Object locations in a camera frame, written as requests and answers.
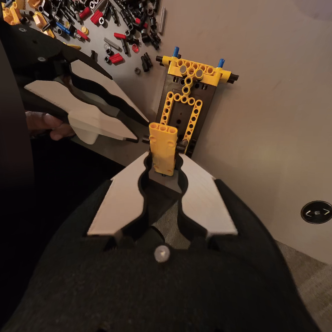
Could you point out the person's left hand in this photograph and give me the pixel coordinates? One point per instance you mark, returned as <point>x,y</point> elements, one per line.
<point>46,122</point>

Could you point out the yellow panel with grey shafts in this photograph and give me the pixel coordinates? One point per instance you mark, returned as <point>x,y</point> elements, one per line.
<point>163,145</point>

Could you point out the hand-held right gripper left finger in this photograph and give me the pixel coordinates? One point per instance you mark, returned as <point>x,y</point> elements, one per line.
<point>116,207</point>

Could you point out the pile of small brick parts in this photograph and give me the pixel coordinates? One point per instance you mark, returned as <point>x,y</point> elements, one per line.
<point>124,15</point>

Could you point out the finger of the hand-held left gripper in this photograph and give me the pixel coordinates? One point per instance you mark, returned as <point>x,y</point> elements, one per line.
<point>109,83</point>
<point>77,114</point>

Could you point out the round black desk grommet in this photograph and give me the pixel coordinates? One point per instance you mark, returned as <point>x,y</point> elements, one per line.
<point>316,212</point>

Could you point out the black and yellow brick assembly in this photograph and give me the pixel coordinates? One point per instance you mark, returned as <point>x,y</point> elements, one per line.
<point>197,70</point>

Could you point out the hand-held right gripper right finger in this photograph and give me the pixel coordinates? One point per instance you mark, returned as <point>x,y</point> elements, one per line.
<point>207,207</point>

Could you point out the black double pin connector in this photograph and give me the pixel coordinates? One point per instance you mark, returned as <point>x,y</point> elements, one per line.
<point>146,62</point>

